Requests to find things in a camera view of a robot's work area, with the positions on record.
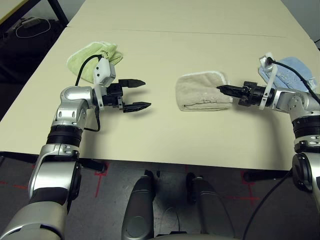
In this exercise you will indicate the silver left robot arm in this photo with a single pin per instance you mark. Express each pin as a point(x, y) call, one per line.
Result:
point(72, 96)

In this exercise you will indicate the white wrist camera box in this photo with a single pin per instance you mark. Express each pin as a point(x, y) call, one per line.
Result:
point(102, 70)
point(271, 75)

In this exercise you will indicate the grey power adapter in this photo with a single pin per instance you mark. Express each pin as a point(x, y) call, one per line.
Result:
point(31, 21)

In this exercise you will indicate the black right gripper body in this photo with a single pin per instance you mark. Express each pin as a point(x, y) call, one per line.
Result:
point(255, 96)

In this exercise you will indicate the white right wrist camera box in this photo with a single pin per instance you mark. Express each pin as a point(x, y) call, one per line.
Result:
point(271, 75)

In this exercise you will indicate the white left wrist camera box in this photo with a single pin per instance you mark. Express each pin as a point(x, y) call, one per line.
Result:
point(102, 70)

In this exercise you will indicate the black bag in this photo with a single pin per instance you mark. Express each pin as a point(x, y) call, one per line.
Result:
point(30, 55)

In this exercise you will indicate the black tripod bar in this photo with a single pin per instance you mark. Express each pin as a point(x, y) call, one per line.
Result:
point(318, 41)

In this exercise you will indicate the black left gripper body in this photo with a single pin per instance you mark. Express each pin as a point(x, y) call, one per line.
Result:
point(113, 96)

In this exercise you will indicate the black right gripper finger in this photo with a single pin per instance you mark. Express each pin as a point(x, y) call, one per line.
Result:
point(235, 94)
point(232, 88)

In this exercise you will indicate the folded green towel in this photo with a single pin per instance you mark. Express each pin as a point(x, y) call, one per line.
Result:
point(80, 60)

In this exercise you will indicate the beige towel with white trim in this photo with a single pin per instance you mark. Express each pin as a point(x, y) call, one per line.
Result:
point(197, 90)

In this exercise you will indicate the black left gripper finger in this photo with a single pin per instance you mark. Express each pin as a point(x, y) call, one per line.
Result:
point(136, 107)
point(131, 83)

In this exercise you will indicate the folded blue towel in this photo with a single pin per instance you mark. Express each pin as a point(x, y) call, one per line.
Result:
point(295, 67)

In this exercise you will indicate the side table with black frame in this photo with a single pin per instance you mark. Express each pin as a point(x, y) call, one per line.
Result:
point(10, 10)

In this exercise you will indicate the grey right robot leg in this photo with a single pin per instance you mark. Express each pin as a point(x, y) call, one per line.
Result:
point(210, 210)

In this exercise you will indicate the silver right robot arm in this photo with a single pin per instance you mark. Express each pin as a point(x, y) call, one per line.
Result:
point(295, 100)

